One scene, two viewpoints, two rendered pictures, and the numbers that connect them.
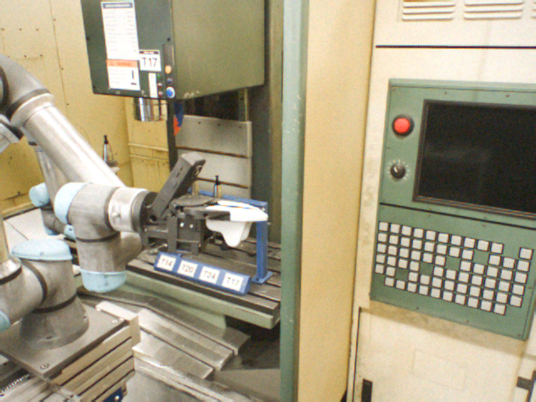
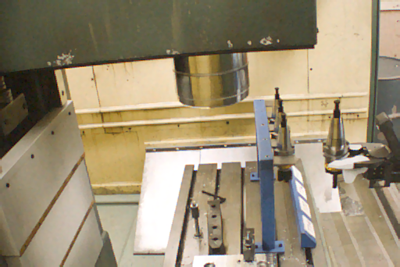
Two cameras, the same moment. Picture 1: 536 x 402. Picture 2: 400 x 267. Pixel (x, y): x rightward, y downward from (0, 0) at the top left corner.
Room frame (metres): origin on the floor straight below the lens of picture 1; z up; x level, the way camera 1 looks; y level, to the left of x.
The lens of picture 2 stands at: (2.43, 1.33, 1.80)
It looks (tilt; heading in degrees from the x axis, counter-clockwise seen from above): 24 degrees down; 248
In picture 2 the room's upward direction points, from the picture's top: 6 degrees counter-clockwise
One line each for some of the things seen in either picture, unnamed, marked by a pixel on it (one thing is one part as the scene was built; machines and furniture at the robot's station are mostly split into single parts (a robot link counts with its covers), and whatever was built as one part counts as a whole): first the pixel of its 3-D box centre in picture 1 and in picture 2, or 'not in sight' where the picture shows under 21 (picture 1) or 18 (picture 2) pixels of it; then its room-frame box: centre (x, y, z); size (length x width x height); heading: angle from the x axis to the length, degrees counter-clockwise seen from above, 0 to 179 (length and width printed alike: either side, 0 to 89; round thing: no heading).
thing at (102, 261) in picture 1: (107, 254); not in sight; (0.76, 0.29, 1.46); 0.11 x 0.08 x 0.11; 163
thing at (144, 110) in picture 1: (151, 105); (210, 68); (2.07, 0.52, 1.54); 0.16 x 0.16 x 0.12
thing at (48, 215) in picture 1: (56, 219); not in sight; (1.58, 0.78, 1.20); 0.11 x 0.08 x 0.11; 50
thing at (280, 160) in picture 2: not in sight; (286, 160); (1.83, 0.44, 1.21); 0.07 x 0.05 x 0.01; 151
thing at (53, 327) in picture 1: (53, 311); not in sight; (0.95, 0.51, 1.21); 0.15 x 0.15 x 0.10
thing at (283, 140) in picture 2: not in sight; (283, 137); (1.81, 0.39, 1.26); 0.04 x 0.04 x 0.07
